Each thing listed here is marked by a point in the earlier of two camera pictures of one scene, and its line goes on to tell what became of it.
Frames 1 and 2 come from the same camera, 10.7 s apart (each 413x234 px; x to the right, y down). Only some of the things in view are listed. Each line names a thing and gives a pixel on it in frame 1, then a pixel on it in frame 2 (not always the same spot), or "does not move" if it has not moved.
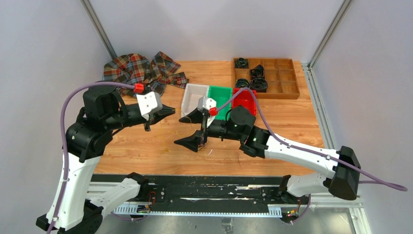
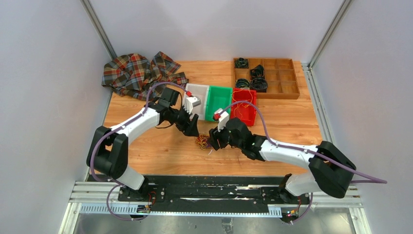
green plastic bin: (219, 94) does not move
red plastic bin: (245, 98) does not move
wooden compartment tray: (280, 74) does not move
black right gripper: (192, 142) to (215, 136)
